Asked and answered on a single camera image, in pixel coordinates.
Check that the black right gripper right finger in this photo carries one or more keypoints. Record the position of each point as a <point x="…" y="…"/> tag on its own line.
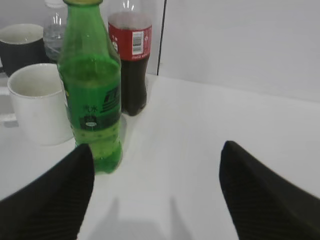
<point x="262" y="204"/>

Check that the clear water bottle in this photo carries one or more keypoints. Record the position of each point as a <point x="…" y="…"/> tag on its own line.
<point x="54" y="28"/>

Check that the green plastic soda bottle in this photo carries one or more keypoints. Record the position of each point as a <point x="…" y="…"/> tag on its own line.
<point x="90" y="71"/>

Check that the white ceramic mug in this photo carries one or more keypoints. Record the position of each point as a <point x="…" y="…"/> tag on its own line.
<point x="38" y="101"/>

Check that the cola bottle red label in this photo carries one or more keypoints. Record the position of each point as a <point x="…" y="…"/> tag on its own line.
<point x="130" y="31"/>

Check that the black mug rear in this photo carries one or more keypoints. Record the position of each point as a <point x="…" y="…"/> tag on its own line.
<point x="21" y="45"/>

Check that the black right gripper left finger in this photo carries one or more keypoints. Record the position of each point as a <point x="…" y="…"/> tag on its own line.
<point x="53" y="206"/>

